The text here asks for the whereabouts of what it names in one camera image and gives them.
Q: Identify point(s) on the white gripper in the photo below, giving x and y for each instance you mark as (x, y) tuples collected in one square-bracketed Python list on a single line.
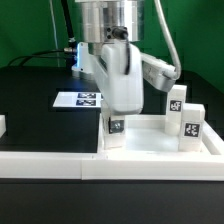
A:
[(122, 93)]

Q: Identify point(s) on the white sheet with tags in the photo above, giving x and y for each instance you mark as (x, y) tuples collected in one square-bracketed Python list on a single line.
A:
[(78, 100)]

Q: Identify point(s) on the white square table top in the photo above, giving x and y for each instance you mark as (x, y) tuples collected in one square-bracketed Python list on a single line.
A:
[(146, 134)]

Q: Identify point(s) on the white L-shaped obstacle fence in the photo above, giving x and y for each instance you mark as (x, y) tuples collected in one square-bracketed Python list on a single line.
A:
[(37, 165)]

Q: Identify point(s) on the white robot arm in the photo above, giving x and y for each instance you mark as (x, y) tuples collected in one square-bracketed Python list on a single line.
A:
[(107, 22)]

